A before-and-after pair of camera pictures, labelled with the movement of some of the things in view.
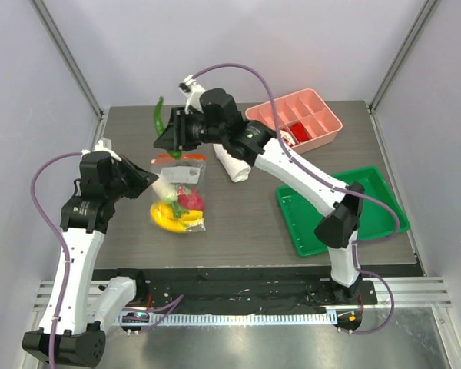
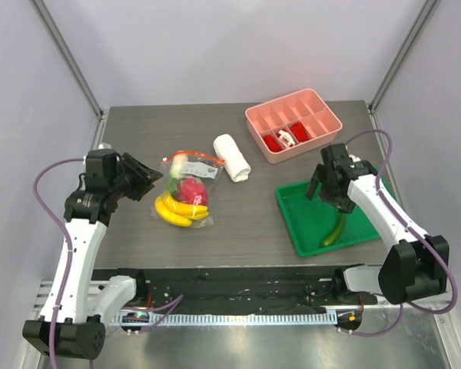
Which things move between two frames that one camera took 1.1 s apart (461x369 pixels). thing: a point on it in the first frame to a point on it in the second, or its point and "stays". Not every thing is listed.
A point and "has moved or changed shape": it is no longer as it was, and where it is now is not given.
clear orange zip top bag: [177, 196] has moved or changed shape
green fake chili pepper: [160, 125] has moved or changed shape
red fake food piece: [299, 131] stays
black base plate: [242, 288] stays
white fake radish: [164, 189] to [175, 170]
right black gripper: [178, 128] to [326, 184]
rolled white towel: [237, 171] stays
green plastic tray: [381, 212] stays
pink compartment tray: [303, 118] stays
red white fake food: [286, 138] stays
